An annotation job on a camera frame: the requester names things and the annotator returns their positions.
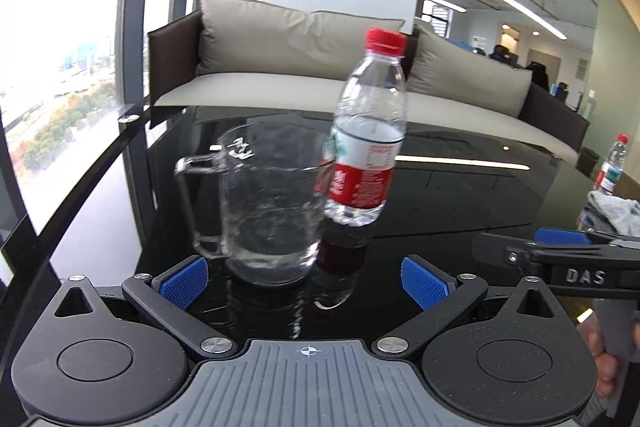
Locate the clear water bottle red label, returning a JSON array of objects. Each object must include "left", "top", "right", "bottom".
[{"left": 324, "top": 51, "right": 408, "bottom": 228}]

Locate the red bottle cap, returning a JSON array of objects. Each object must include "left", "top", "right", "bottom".
[{"left": 366, "top": 27, "right": 407, "bottom": 57}]

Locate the right hand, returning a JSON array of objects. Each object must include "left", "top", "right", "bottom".
[{"left": 577, "top": 312, "right": 618, "bottom": 399}]

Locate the grey cloth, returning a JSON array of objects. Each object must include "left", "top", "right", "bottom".
[{"left": 580, "top": 191, "right": 640, "bottom": 237}]

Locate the dark brown sofa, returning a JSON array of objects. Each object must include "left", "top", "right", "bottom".
[{"left": 146, "top": 0, "right": 591, "bottom": 166}]

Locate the clear glass mug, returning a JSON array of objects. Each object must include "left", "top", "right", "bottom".
[{"left": 174, "top": 119, "right": 337, "bottom": 287}]

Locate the right beige cushion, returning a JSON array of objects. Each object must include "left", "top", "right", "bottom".
[{"left": 407, "top": 25, "right": 532, "bottom": 117}]

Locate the beige cushion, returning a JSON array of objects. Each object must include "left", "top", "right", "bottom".
[
  {"left": 407, "top": 25, "right": 532, "bottom": 117},
  {"left": 196, "top": 0, "right": 405, "bottom": 80}
]

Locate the left beige cushion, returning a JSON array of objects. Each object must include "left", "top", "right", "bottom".
[{"left": 196, "top": 0, "right": 405, "bottom": 80}]

